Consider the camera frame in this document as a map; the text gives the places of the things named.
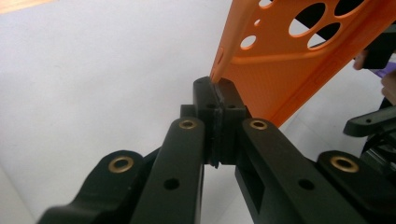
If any purple object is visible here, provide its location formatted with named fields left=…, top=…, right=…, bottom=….
left=373, top=63, right=396, bottom=78

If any orange phone case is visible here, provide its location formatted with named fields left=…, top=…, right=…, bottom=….
left=209, top=0, right=396, bottom=128

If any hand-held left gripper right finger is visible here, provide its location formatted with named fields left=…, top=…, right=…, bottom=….
left=214, top=77, right=252, bottom=166

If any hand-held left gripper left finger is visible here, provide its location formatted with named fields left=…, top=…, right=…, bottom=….
left=180, top=76, right=220, bottom=169

